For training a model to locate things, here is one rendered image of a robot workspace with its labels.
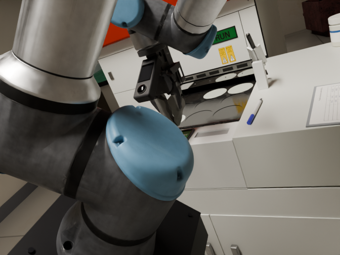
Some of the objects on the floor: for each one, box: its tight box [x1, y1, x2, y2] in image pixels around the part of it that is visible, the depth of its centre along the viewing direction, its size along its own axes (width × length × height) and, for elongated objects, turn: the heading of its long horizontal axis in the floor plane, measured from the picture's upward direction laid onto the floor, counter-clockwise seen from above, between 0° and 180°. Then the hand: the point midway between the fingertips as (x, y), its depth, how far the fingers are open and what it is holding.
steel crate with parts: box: [302, 0, 340, 37], centre depth 467 cm, size 87×104×61 cm
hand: (175, 122), depth 74 cm, fingers closed
